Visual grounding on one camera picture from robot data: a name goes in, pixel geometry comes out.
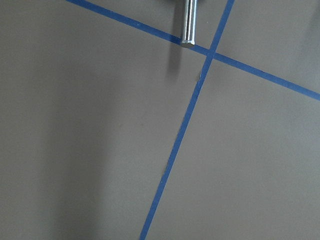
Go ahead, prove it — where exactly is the steel muddler black tip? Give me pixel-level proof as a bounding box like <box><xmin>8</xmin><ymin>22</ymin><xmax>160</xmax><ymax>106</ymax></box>
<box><xmin>180</xmin><ymin>0</ymin><xmax>198</xmax><ymax>49</ymax></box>

